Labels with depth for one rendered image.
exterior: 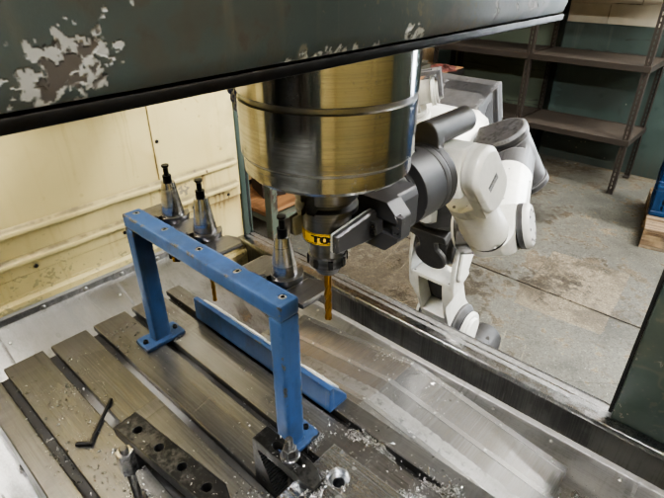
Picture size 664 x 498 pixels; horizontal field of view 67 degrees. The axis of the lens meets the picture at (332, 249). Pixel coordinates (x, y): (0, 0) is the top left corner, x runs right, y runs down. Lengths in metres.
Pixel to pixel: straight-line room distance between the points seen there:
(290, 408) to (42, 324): 0.84
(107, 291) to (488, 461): 1.10
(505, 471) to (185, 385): 0.70
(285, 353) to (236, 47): 0.62
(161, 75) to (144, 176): 1.35
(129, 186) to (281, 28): 1.32
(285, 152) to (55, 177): 1.10
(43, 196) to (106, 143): 0.21
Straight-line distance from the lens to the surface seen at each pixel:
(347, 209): 0.48
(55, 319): 1.54
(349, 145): 0.40
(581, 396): 1.33
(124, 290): 1.59
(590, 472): 1.37
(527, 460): 1.29
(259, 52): 0.24
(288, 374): 0.84
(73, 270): 1.56
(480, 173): 0.64
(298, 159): 0.40
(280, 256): 0.80
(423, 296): 1.64
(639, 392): 1.24
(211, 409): 1.07
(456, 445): 1.23
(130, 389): 1.15
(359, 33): 0.29
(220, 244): 0.94
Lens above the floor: 1.67
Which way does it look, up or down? 30 degrees down
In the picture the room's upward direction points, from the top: straight up
